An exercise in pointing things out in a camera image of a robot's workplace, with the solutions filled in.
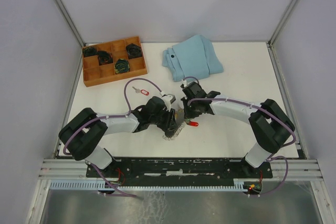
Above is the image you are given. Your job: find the black rolled belt middle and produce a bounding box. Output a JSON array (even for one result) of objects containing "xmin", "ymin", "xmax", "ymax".
[{"xmin": 97, "ymin": 50, "xmax": 113, "ymax": 66}]

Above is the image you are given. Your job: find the aluminium frame post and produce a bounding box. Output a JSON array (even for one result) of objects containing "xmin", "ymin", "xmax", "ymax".
[
  {"xmin": 54, "ymin": 0, "xmax": 86, "ymax": 46},
  {"xmin": 268, "ymin": 0, "xmax": 300, "ymax": 46}
]

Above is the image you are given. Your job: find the red handled metal keyring holder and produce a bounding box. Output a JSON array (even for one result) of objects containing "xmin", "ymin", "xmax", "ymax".
[{"xmin": 163, "ymin": 108, "xmax": 186, "ymax": 141}]

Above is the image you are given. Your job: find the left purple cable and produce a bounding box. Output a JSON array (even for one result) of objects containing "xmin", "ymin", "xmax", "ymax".
[{"xmin": 62, "ymin": 77, "xmax": 169, "ymax": 198}]

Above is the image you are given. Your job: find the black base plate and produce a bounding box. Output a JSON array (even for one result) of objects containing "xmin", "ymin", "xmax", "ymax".
[{"xmin": 101, "ymin": 157, "xmax": 272, "ymax": 186}]

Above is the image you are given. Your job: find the black rolled belt front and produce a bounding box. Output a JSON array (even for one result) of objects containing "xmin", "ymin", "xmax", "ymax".
[{"xmin": 114, "ymin": 58, "xmax": 131, "ymax": 74}]

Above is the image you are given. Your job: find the black rolled belt right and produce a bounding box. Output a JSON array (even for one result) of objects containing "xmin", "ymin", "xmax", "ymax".
[{"xmin": 126, "ymin": 43, "xmax": 142, "ymax": 59}]

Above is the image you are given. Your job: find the white slotted cable duct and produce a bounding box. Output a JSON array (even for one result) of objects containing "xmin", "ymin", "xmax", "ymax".
[{"xmin": 49, "ymin": 179, "xmax": 249, "ymax": 193}]

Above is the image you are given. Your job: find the light blue folded cloth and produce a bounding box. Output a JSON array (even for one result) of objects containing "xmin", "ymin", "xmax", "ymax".
[{"xmin": 162, "ymin": 35, "xmax": 224, "ymax": 82}]

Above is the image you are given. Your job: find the bunch of tagged keys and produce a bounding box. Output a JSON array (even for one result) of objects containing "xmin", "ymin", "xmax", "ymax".
[{"xmin": 184, "ymin": 119, "xmax": 199, "ymax": 127}]

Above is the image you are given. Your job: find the left aluminium frame post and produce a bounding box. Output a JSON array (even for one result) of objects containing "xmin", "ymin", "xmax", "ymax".
[{"xmin": 54, "ymin": 0, "xmax": 86, "ymax": 46}]

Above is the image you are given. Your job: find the right aluminium frame post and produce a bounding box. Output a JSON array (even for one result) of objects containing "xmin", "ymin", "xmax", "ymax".
[{"xmin": 268, "ymin": 0, "xmax": 300, "ymax": 46}]

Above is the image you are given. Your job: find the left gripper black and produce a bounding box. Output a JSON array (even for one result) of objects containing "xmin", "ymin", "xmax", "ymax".
[{"xmin": 150, "ymin": 106, "xmax": 178, "ymax": 131}]

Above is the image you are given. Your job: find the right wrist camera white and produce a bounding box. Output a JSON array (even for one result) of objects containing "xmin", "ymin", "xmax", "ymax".
[{"xmin": 180, "ymin": 80, "xmax": 187, "ymax": 89}]

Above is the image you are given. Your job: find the black rolled belt far left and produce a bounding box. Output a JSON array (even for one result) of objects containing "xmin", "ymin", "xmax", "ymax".
[{"xmin": 82, "ymin": 46, "xmax": 97, "ymax": 58}]

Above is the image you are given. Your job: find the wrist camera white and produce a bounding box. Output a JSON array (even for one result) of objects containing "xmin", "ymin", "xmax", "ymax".
[
  {"xmin": 161, "ymin": 91, "xmax": 176, "ymax": 111},
  {"xmin": 180, "ymin": 80, "xmax": 187, "ymax": 89}
]

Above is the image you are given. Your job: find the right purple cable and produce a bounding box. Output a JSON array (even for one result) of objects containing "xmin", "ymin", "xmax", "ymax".
[{"xmin": 182, "ymin": 76, "xmax": 297, "ymax": 198}]

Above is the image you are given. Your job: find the purple cable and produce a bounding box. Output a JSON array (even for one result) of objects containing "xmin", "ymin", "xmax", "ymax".
[
  {"xmin": 182, "ymin": 76, "xmax": 297, "ymax": 198},
  {"xmin": 62, "ymin": 77, "xmax": 169, "ymax": 198}
]

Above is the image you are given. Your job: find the wooden compartment tray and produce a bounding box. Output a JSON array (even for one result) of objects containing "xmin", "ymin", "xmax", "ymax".
[{"xmin": 82, "ymin": 36, "xmax": 148, "ymax": 87}]

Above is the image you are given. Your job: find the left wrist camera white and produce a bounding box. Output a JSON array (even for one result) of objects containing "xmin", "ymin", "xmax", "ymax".
[{"xmin": 161, "ymin": 91, "xmax": 176, "ymax": 111}]

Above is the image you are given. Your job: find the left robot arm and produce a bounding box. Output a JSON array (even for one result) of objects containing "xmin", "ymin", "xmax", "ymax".
[{"xmin": 58, "ymin": 94, "xmax": 178, "ymax": 177}]

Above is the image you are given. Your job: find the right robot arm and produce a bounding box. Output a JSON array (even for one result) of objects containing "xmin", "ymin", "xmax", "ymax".
[{"xmin": 181, "ymin": 80, "xmax": 296, "ymax": 177}]

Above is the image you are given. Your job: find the black rolled belt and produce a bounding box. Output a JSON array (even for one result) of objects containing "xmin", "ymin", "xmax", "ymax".
[
  {"xmin": 97, "ymin": 50, "xmax": 113, "ymax": 66},
  {"xmin": 82, "ymin": 46, "xmax": 97, "ymax": 58},
  {"xmin": 126, "ymin": 43, "xmax": 142, "ymax": 59},
  {"xmin": 114, "ymin": 58, "xmax": 131, "ymax": 74}
]

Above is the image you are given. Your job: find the key with red tag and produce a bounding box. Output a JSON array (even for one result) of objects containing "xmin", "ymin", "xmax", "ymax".
[{"xmin": 132, "ymin": 87, "xmax": 150, "ymax": 96}]

